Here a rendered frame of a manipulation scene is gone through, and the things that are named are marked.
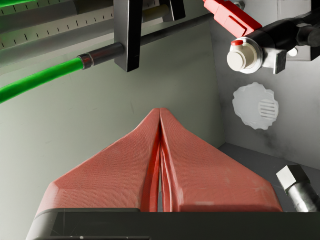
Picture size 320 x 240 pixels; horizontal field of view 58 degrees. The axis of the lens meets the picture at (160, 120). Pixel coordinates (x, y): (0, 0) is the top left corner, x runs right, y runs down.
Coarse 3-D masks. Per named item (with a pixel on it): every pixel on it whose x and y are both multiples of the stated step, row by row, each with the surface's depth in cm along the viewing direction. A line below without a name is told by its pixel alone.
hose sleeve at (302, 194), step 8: (296, 184) 21; (304, 184) 21; (288, 192) 22; (296, 192) 21; (304, 192) 21; (312, 192) 21; (296, 200) 21; (304, 200) 20; (312, 200) 20; (296, 208) 21; (304, 208) 20; (312, 208) 20
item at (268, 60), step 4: (264, 48) 21; (268, 48) 20; (272, 48) 20; (264, 52) 21; (268, 52) 21; (272, 52) 20; (276, 52) 20; (264, 56) 21; (268, 56) 21; (272, 56) 20; (264, 60) 21; (268, 60) 21; (272, 60) 21; (264, 64) 21; (268, 64) 21; (272, 64) 21; (284, 64) 20; (284, 68) 20
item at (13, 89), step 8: (80, 56) 34; (88, 56) 34; (64, 64) 33; (72, 64) 33; (80, 64) 34; (88, 64) 34; (40, 72) 31; (48, 72) 31; (56, 72) 32; (64, 72) 33; (24, 80) 30; (32, 80) 30; (40, 80) 31; (48, 80) 32; (0, 88) 29; (8, 88) 29; (16, 88) 29; (24, 88) 30; (32, 88) 31; (0, 96) 28; (8, 96) 29
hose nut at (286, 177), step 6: (288, 168) 22; (294, 168) 22; (300, 168) 22; (282, 174) 22; (288, 174) 22; (294, 174) 22; (300, 174) 22; (282, 180) 22; (288, 180) 22; (294, 180) 21; (300, 180) 21; (306, 180) 21; (282, 186) 23; (288, 186) 22
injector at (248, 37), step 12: (312, 12) 27; (276, 24) 23; (288, 24) 23; (300, 24) 24; (312, 24) 26; (252, 36) 21; (264, 36) 21; (276, 36) 22; (288, 36) 23; (300, 36) 23; (312, 36) 22; (276, 48) 22; (288, 48) 23
